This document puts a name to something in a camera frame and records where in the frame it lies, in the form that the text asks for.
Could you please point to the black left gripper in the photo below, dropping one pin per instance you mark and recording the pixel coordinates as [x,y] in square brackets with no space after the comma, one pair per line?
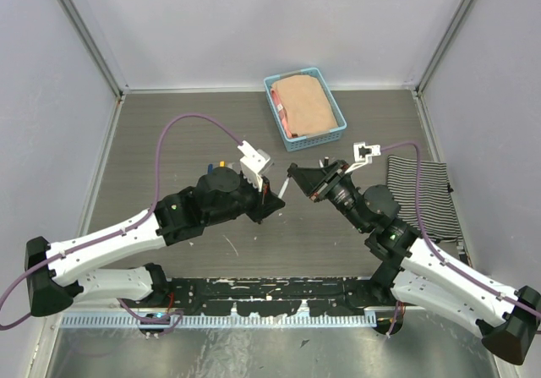
[266,201]

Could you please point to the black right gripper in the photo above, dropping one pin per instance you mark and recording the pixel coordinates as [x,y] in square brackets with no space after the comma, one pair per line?
[319,182]

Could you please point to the short white pen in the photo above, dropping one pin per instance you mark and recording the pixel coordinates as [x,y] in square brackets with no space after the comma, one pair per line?
[284,188]

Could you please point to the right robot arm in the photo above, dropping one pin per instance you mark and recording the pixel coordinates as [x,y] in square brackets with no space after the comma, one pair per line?
[413,271]

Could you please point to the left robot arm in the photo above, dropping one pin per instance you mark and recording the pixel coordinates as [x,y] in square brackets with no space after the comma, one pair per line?
[61,274]

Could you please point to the light blue perforated basket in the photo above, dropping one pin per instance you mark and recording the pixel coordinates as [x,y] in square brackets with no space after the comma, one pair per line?
[297,144]

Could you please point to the peach folded towel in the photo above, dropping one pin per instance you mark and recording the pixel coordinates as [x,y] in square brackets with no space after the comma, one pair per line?
[302,105]

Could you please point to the black white striped cloth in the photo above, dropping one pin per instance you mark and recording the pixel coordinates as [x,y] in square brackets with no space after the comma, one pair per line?
[431,193]

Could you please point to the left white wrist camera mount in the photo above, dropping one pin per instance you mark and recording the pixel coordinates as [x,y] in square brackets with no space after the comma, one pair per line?
[254,164]

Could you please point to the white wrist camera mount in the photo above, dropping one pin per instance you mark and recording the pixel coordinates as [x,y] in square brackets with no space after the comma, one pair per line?
[363,155]
[254,164]

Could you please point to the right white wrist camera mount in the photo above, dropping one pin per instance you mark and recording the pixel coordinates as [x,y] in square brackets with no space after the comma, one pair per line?
[363,155]

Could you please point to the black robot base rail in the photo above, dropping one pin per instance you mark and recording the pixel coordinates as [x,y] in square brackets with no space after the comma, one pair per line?
[332,296]

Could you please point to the light blue slotted cable duct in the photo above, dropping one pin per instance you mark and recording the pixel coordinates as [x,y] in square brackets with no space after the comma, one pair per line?
[301,320]

